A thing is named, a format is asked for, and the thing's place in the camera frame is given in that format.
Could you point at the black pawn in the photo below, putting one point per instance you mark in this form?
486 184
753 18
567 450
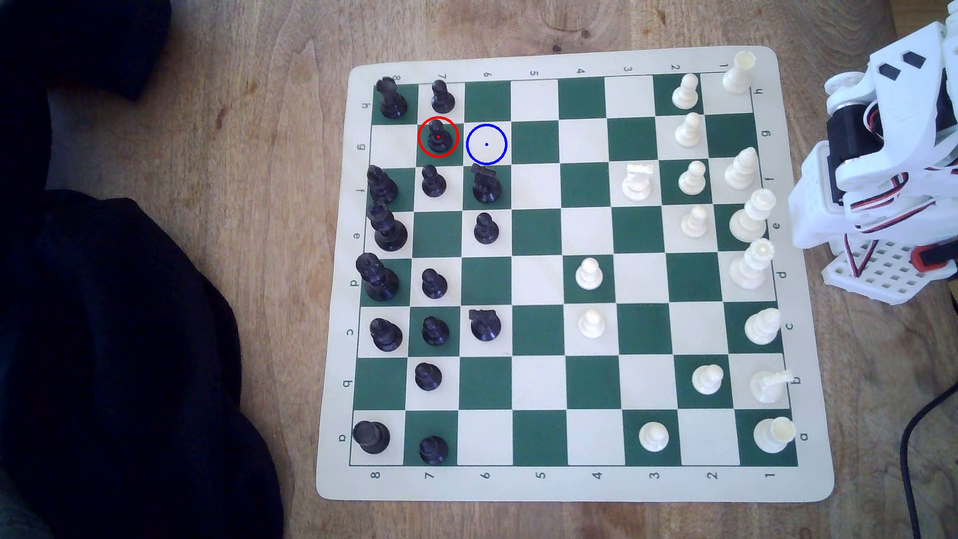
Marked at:
433 284
432 183
486 229
435 332
427 376
442 99
438 138
433 450

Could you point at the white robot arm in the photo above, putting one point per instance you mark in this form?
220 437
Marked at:
920 97

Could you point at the green cream chess board mat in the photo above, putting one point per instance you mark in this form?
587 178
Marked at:
535 329

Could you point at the black knight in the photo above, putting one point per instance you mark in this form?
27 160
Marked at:
486 186
485 326

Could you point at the black king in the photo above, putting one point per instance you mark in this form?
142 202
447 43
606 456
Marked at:
388 229

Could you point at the black queen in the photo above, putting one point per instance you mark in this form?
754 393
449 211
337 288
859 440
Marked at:
378 278

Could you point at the white pawn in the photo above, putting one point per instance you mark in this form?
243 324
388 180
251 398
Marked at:
685 93
589 275
688 132
695 222
692 180
591 323
707 379
653 437

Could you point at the black bishop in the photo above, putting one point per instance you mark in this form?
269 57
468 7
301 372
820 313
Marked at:
382 186
385 335

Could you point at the white knight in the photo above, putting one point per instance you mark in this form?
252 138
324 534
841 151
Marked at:
768 386
638 183

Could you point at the black rook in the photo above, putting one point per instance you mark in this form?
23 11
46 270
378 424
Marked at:
391 99
370 436

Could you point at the white queen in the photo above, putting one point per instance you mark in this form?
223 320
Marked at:
750 266

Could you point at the white king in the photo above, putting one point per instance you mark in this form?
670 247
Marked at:
751 217

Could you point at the white bishop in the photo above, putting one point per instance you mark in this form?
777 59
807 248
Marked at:
763 327
742 171

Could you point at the white rook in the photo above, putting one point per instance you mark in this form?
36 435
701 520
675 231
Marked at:
739 73
773 435

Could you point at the dark cloth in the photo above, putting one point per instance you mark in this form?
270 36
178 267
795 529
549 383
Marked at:
112 337

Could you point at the red black clamp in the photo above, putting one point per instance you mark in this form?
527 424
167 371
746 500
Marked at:
932 258

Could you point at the white perforated base plate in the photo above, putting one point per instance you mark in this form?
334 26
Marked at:
883 278

